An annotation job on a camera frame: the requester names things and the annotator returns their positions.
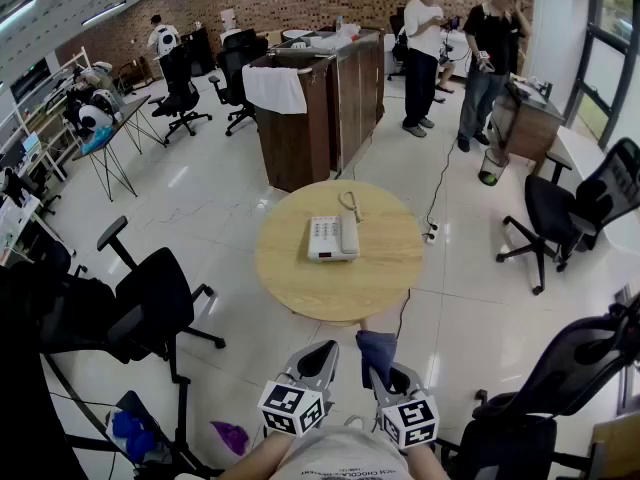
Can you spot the white towel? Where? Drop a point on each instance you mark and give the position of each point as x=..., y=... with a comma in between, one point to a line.
x=275, y=88

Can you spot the dark blue cloth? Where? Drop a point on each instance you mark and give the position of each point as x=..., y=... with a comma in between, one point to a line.
x=376, y=353

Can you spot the person's right forearm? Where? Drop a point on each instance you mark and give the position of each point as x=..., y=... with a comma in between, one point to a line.
x=425, y=463

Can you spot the white desk telephone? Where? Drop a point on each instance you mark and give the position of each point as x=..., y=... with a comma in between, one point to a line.
x=322, y=238

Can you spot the brown wooden desk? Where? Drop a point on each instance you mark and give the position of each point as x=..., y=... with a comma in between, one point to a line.
x=535, y=128

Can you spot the black framed window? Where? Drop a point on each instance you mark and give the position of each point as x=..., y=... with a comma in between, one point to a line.
x=631, y=368

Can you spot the white shelf rack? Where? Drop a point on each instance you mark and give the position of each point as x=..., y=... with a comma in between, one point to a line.
x=70, y=59

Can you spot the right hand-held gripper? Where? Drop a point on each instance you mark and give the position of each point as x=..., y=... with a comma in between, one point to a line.
x=410, y=420

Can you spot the purple plastic bag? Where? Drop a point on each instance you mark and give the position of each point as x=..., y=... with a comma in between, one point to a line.
x=230, y=435

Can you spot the black mesh office chair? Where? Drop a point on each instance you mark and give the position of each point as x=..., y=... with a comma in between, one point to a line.
x=560, y=383

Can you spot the blue bundle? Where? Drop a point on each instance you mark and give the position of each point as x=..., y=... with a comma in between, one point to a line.
x=130, y=433

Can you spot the person's left forearm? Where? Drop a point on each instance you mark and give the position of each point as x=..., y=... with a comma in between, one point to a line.
x=255, y=458

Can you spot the black framed glass door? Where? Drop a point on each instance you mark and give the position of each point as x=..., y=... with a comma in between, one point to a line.
x=600, y=68

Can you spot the white power strip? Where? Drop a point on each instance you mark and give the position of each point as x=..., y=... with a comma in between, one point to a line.
x=432, y=230

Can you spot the light blue plastic bag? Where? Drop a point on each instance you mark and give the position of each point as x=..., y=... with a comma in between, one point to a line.
x=97, y=140

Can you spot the ceiling strip light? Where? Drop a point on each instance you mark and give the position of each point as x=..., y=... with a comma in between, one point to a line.
x=102, y=13
x=17, y=14

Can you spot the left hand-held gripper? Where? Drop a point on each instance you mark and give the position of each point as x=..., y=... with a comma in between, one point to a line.
x=292, y=408

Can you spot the person's white printed shirt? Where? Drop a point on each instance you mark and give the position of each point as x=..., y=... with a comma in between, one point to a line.
x=345, y=453

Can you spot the brown wooden cabinet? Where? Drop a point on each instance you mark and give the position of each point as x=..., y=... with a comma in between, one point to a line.
x=295, y=143

